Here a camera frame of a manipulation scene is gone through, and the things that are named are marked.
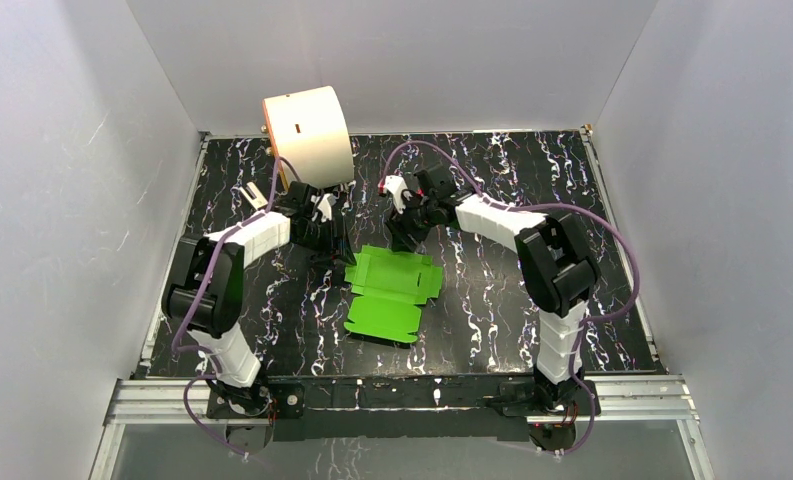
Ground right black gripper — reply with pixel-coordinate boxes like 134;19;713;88
383;191;438;255

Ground green paper box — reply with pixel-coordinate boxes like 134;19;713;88
344;245;443;344

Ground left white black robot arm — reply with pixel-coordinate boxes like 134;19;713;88
161;181;356;416

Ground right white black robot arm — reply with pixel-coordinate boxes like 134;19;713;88
378;167;601;414

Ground small white black block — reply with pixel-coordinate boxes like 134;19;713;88
240;182;269;212

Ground white cylindrical drum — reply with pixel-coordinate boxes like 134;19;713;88
262;86;354;189

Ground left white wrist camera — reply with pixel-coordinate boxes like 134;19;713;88
311;193;337;223

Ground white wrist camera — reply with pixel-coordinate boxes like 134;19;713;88
311;193;337;223
378;175;408;214

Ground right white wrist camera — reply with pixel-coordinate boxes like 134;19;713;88
378;175;408;214

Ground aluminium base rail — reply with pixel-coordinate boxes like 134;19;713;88
91;374;713;479

